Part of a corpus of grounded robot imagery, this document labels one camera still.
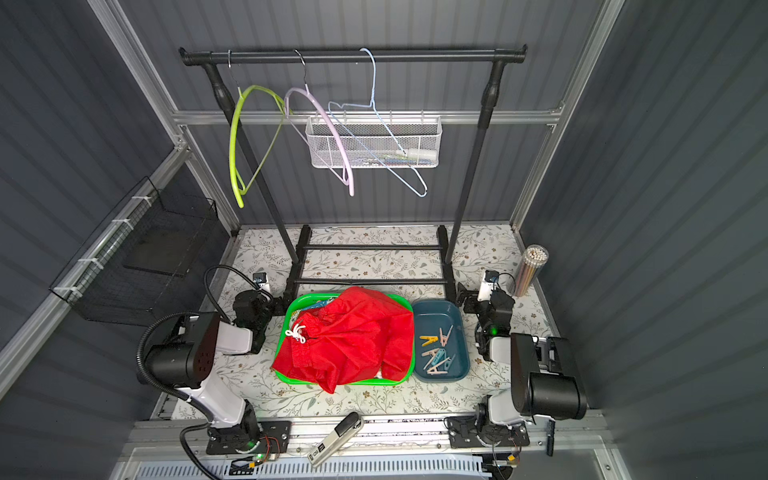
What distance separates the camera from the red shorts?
2.27 feet

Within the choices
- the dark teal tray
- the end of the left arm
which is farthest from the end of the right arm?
the end of the left arm

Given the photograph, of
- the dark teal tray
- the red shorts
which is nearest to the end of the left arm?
the red shorts

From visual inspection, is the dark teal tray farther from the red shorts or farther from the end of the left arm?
the end of the left arm

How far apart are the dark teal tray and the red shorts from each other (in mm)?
118

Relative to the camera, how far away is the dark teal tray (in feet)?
2.75

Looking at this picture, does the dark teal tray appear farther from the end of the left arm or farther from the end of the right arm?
the end of the left arm
